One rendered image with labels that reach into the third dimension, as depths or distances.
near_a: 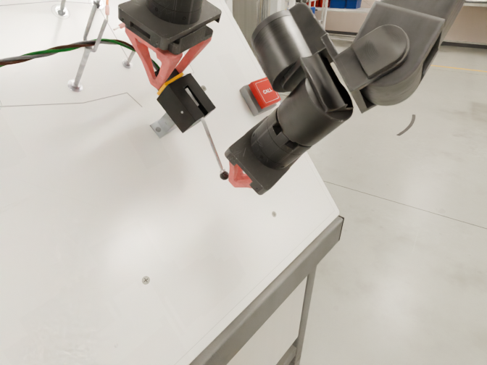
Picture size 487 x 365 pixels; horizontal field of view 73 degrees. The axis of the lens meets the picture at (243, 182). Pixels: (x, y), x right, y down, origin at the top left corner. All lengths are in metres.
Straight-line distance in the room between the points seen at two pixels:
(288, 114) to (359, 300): 1.44
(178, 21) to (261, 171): 0.18
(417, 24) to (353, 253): 1.66
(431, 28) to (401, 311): 1.51
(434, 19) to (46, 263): 0.43
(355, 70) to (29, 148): 0.36
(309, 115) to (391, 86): 0.07
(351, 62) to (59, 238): 0.35
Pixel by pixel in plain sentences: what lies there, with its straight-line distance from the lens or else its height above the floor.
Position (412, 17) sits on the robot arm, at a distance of 0.32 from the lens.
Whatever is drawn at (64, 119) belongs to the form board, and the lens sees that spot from 0.47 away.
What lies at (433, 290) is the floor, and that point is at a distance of 1.89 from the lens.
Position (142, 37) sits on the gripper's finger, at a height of 1.23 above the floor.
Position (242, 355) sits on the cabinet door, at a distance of 0.71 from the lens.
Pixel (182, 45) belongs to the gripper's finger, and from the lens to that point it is 0.38.
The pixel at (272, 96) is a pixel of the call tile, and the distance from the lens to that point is 0.61.
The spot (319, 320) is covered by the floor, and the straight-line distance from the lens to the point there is 1.59.
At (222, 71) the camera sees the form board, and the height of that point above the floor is 1.14.
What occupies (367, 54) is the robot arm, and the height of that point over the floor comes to 1.23.
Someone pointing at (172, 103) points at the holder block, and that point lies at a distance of 0.44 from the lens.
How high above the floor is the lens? 1.29
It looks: 33 degrees down
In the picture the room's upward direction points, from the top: straight up
